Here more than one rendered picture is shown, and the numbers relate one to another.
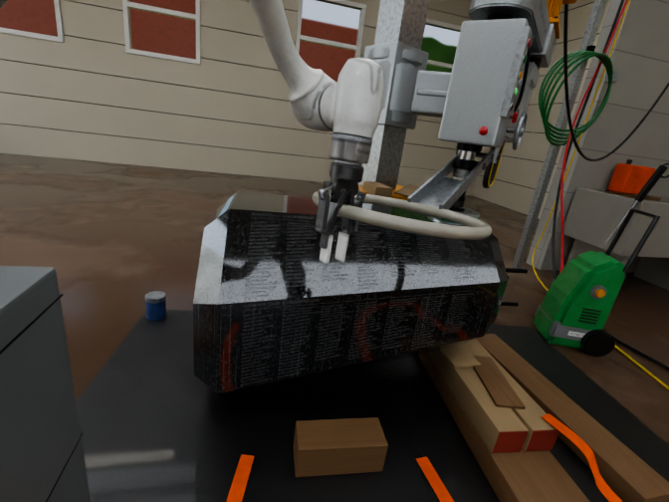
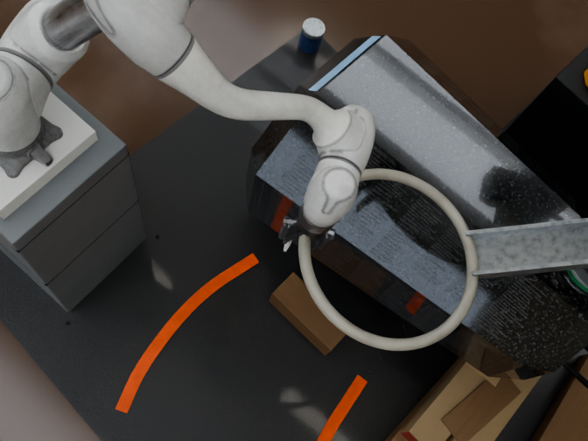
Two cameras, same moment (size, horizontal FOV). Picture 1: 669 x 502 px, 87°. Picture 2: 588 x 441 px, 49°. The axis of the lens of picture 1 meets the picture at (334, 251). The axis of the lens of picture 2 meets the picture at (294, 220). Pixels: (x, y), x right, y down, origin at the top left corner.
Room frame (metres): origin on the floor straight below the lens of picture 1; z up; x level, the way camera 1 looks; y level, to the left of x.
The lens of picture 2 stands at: (0.29, -0.31, 2.43)
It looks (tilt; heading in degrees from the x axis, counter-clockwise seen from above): 68 degrees down; 35
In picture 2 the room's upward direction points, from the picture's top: 22 degrees clockwise
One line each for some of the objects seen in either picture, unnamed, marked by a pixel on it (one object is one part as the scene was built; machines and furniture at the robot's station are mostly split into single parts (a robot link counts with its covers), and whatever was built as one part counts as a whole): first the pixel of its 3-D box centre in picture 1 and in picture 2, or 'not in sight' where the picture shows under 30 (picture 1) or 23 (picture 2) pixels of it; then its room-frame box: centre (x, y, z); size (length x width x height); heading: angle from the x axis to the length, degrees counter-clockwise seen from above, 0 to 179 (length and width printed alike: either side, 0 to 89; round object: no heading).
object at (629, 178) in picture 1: (635, 179); not in sight; (3.44, -2.72, 1.00); 0.50 x 0.22 x 0.33; 105
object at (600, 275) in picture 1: (588, 277); not in sight; (2.03, -1.56, 0.43); 0.35 x 0.35 x 0.87; 84
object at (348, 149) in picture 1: (349, 150); (318, 213); (0.82, -0.01, 1.05); 0.09 x 0.09 x 0.06
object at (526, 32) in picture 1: (515, 75); not in sight; (1.41, -0.56, 1.35); 0.08 x 0.03 x 0.28; 149
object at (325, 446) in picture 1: (338, 445); (309, 314); (0.92, -0.10, 0.07); 0.30 x 0.12 x 0.12; 102
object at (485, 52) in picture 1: (486, 95); not in sight; (1.59, -0.54, 1.30); 0.36 x 0.22 x 0.45; 149
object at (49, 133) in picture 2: not in sight; (17, 135); (0.34, 0.62, 0.88); 0.22 x 0.18 x 0.06; 108
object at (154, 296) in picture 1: (155, 305); (311, 36); (1.65, 0.92, 0.08); 0.10 x 0.10 x 0.13
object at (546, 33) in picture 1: (515, 32); not in sight; (1.83, -0.68, 1.60); 0.96 x 0.25 x 0.17; 149
